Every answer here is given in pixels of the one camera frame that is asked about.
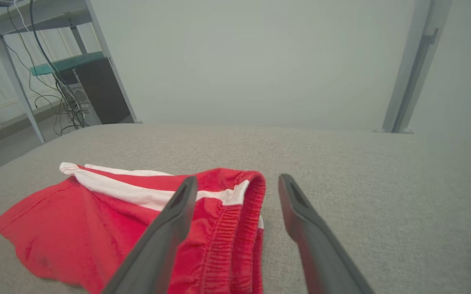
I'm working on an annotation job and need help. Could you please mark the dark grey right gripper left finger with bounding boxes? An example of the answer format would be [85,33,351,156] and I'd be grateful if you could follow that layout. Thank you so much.
[101,176,199,294]

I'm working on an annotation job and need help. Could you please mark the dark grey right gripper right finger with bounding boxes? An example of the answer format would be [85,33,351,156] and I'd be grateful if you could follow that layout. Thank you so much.
[278,174,375,294]

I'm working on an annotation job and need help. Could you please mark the red shorts with white stripes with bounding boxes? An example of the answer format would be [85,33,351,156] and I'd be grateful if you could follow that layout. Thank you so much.
[0,162,267,294]

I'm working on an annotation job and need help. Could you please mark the black computer tower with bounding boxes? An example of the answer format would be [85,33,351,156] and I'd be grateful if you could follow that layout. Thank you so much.
[58,57,133,127]

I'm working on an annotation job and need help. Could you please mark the teal shelf board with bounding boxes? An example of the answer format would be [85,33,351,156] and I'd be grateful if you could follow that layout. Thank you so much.
[29,51,105,77]

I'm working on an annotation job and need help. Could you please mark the black cable bundle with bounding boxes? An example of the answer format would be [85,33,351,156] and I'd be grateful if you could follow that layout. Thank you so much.
[0,0,94,136]

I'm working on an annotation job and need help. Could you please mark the grey metal post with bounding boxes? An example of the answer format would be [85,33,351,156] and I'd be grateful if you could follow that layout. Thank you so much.
[373,0,453,135]

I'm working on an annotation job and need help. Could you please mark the grey metal desk frame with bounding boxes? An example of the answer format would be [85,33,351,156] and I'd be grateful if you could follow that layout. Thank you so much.
[0,0,143,145]

